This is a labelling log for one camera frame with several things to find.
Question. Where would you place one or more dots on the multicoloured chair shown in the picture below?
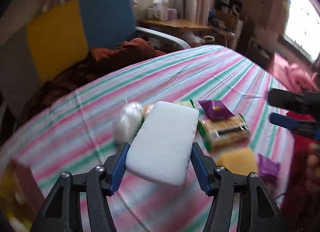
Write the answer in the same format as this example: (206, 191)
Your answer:
(57, 37)

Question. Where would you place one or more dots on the purple printed snack packet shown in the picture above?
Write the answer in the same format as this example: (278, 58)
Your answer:
(215, 109)

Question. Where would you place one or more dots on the pink cloth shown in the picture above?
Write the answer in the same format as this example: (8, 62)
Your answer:
(287, 72)

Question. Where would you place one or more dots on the glass window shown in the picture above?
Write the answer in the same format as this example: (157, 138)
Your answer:
(302, 22)

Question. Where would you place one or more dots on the plain purple packet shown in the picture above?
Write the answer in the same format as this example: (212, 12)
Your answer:
(268, 168)

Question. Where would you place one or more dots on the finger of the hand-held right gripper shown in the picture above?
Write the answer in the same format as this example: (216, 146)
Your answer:
(287, 123)
(287, 101)

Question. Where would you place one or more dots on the brown cardboard box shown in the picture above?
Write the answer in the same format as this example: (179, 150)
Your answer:
(230, 22)

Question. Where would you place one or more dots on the striped tablecloth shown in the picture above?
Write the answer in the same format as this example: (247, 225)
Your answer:
(187, 72)

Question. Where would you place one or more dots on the large green cracker packet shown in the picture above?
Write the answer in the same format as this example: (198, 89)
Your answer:
(225, 129)

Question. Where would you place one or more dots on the person's right hand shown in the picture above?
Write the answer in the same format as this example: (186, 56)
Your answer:
(314, 158)

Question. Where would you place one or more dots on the black desktop device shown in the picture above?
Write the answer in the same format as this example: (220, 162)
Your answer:
(226, 0)

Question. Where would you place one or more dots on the white sponge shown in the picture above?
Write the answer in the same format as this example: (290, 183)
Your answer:
(162, 142)

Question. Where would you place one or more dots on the dark red blanket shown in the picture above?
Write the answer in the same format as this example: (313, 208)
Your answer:
(100, 62)

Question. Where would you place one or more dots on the yellow sponge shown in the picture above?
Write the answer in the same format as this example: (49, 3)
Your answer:
(237, 159)

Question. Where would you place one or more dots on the white plastic bag ball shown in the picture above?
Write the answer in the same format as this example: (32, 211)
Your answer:
(127, 122)

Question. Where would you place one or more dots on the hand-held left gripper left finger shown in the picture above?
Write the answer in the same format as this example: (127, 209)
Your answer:
(117, 172)

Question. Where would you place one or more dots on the wooden bedside desk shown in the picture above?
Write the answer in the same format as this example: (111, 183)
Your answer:
(180, 23)

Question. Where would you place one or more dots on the white bed rail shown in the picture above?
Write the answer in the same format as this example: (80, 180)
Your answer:
(162, 33)

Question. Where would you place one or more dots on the pink tissue box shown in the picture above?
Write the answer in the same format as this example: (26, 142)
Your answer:
(172, 14)

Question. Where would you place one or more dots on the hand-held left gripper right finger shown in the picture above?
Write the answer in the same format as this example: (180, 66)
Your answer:
(201, 172)

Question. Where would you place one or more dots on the small white box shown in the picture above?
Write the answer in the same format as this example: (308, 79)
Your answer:
(150, 13)

